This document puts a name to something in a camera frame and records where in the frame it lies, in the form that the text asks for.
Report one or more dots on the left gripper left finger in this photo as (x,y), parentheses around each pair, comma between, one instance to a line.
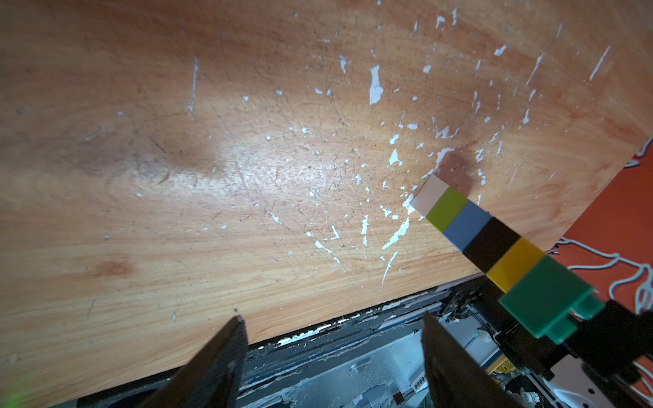
(212,378)

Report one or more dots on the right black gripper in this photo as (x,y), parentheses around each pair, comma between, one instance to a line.
(612,341)

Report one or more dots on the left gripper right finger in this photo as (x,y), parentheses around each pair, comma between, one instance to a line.
(454,378)

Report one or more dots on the dark green lego brick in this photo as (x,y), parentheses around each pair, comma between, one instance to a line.
(543,300)

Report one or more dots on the yellow lego brick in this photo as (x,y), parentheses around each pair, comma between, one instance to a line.
(517,262)

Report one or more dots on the black lego brick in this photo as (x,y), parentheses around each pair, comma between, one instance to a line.
(490,244)

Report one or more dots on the blue lego brick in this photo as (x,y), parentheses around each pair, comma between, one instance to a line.
(466,225)

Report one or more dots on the lime lego brick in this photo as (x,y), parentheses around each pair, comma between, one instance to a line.
(446,209)

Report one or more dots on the white lego brick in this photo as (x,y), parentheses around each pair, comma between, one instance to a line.
(428,195)

